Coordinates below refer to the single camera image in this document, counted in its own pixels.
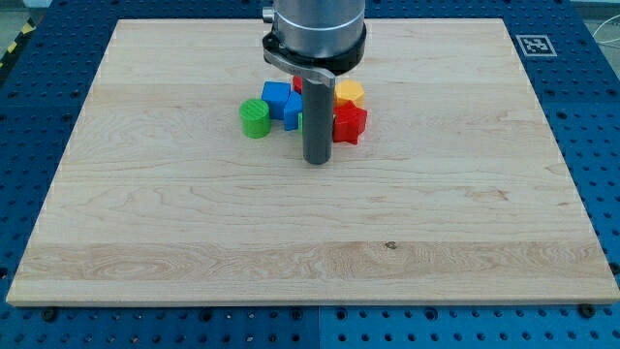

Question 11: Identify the green block behind rod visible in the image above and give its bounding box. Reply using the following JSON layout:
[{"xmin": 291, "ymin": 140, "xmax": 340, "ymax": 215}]
[{"xmin": 297, "ymin": 112, "xmax": 303, "ymax": 135}]

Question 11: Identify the light wooden board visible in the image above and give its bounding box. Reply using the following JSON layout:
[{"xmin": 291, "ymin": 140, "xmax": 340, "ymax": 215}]
[{"xmin": 7, "ymin": 18, "xmax": 619, "ymax": 307}]

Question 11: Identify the white cable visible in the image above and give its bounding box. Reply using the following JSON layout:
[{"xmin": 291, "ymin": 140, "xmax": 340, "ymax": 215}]
[{"xmin": 591, "ymin": 13, "xmax": 620, "ymax": 51}]

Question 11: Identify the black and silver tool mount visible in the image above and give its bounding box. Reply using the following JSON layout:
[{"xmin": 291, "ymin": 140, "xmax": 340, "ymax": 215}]
[{"xmin": 263, "ymin": 24, "xmax": 367, "ymax": 87}]

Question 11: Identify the yellow hexagon block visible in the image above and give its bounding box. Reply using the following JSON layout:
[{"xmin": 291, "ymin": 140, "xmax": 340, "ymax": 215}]
[{"xmin": 334, "ymin": 79, "xmax": 365, "ymax": 108}]

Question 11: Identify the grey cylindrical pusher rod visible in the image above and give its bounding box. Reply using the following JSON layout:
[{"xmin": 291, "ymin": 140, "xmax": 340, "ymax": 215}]
[{"xmin": 302, "ymin": 79, "xmax": 334, "ymax": 165}]

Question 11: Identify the white fiducial marker tag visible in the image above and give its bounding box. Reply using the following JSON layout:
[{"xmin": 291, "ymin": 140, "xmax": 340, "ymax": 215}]
[{"xmin": 515, "ymin": 34, "xmax": 557, "ymax": 57}]

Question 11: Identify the red block behind rod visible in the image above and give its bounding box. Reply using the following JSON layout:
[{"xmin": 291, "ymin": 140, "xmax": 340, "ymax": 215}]
[{"xmin": 292, "ymin": 76, "xmax": 302, "ymax": 94}]

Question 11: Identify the blue cube block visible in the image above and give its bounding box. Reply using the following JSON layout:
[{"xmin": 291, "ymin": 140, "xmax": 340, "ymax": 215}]
[{"xmin": 261, "ymin": 81, "xmax": 291, "ymax": 120}]

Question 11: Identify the red star block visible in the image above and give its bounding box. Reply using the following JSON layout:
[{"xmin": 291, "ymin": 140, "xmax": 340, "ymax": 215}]
[{"xmin": 332, "ymin": 101, "xmax": 368, "ymax": 144}]

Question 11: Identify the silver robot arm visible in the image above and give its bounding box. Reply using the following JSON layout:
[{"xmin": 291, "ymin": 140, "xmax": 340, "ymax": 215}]
[{"xmin": 263, "ymin": 0, "xmax": 367, "ymax": 165}]

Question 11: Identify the blue angular block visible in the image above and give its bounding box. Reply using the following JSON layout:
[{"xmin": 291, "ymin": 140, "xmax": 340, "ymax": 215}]
[{"xmin": 283, "ymin": 91, "xmax": 302, "ymax": 131}]

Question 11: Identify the green cylinder block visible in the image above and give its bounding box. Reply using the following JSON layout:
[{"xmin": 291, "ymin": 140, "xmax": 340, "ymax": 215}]
[{"xmin": 239, "ymin": 99, "xmax": 271, "ymax": 139}]

